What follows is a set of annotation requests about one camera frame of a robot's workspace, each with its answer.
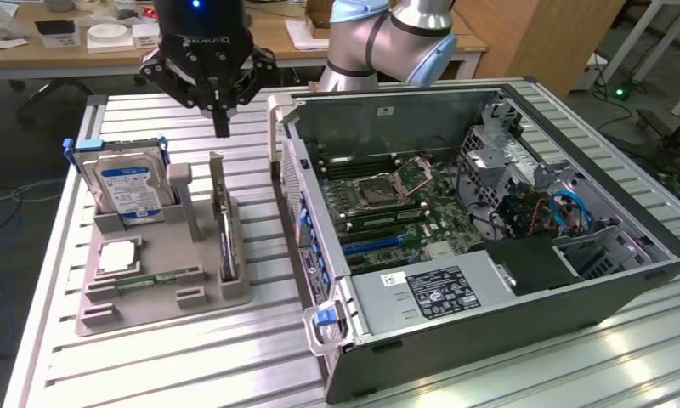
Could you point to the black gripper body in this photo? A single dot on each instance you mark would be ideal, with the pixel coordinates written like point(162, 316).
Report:
point(207, 38)

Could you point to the cardboard box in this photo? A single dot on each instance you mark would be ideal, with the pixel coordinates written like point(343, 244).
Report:
point(318, 13)

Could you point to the grey cup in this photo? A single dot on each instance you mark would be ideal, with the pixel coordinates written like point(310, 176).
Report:
point(60, 5)

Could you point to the black plastic shroud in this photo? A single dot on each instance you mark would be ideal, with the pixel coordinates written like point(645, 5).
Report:
point(527, 263)

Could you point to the stack of white papers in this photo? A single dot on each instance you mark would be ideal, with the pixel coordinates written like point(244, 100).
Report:
point(306, 38)

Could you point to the black installed RAM stick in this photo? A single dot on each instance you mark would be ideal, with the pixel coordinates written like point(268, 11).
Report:
point(386, 219)

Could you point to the CPU socket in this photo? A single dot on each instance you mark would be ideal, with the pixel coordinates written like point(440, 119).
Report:
point(376, 193)

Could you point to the blue expansion slot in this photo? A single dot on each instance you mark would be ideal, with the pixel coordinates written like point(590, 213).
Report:
point(374, 244)

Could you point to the green motherboard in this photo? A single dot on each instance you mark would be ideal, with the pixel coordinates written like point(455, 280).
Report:
point(431, 221)

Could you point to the hard disk with blue carrier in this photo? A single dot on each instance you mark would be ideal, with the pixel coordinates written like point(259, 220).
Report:
point(124, 187)

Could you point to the metal disk bay cage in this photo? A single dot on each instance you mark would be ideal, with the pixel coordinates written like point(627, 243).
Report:
point(487, 161)

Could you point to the white square dish box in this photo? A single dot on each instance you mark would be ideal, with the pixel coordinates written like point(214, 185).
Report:
point(111, 42)

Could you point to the silver CPU chip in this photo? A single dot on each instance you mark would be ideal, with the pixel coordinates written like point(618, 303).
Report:
point(117, 257)

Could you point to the blue case latch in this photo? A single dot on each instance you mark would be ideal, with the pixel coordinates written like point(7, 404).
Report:
point(324, 318)

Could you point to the black box with green light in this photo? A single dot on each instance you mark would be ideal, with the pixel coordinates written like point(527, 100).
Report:
point(621, 92)

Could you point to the green graphics card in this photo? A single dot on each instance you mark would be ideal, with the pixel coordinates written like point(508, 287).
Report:
point(216, 170)

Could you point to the small white box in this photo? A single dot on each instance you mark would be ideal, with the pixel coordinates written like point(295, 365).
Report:
point(145, 40)

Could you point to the wooden cabinet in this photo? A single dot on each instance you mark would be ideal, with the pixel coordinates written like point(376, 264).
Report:
point(544, 42)

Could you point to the metal socket cover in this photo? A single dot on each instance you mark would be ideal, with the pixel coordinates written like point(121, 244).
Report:
point(415, 174)

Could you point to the grey power supply unit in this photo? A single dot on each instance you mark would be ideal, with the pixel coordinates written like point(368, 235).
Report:
point(386, 297)

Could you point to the grey parts rack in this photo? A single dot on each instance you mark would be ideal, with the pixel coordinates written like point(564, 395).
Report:
point(164, 306)

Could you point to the white box with black top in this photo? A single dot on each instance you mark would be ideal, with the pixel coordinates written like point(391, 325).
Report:
point(63, 40)

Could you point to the light wooden desk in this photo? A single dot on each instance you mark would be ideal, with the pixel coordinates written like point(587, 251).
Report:
point(11, 57)

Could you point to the green RAM stick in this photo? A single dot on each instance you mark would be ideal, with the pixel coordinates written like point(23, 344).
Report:
point(147, 280)

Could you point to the white paper slip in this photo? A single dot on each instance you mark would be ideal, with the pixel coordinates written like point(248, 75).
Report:
point(5, 43)

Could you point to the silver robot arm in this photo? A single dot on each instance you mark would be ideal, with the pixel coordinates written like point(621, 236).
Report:
point(374, 42)

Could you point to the black grey PC case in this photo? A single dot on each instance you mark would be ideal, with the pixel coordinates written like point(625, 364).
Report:
point(487, 340)

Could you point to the red packet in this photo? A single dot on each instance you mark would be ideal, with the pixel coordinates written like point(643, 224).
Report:
point(149, 12)

